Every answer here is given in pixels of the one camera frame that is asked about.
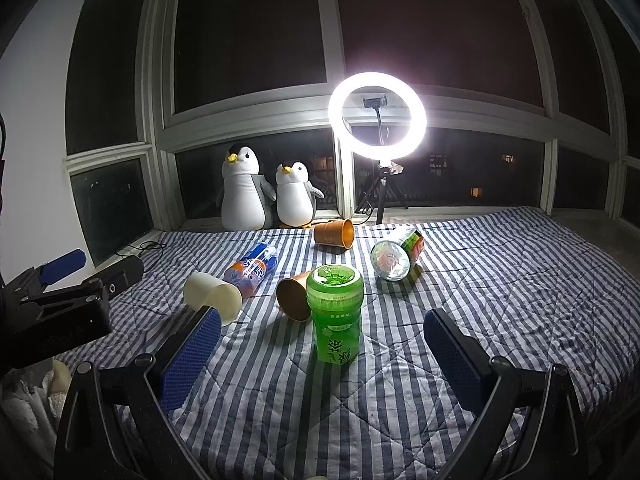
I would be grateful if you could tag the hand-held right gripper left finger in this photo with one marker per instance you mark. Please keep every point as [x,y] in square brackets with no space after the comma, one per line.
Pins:
[192,355]

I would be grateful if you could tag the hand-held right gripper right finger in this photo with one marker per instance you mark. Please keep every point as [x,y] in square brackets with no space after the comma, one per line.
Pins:
[452,355]

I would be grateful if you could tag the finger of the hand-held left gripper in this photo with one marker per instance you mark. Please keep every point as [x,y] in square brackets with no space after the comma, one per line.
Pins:
[62,264]
[120,272]

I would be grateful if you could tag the green tea bottle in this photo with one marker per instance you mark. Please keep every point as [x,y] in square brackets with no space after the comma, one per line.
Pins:
[336,317]

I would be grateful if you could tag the person's left forearm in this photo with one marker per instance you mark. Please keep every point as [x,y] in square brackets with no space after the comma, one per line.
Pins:
[22,410]

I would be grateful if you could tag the white cup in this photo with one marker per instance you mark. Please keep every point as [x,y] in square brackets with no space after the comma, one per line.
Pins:
[215,297]

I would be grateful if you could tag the brown paper cup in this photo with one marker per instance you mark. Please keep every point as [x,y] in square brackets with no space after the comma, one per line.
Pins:
[294,300]
[332,234]

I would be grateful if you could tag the blue striped blanket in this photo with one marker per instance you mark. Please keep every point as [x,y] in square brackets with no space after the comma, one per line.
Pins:
[475,290]

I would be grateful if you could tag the orange blue soda bottle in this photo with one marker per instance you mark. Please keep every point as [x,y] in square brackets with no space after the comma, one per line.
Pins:
[250,270]

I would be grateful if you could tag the clear bottle red green label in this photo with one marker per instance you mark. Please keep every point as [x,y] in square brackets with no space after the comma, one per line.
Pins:
[397,259]

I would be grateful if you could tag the large penguin plush toy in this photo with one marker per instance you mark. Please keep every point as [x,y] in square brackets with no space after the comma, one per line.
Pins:
[242,195]

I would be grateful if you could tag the black tripod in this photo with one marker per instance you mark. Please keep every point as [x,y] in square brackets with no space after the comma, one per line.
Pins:
[382,195]

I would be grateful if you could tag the small penguin plush toy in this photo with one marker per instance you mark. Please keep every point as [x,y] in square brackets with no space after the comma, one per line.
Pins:
[296,197]

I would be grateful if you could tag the black phone holder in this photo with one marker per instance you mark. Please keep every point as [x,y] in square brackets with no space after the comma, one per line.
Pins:
[376,101]

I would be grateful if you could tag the white window frame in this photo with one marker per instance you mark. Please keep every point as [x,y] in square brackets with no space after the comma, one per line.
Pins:
[338,60]

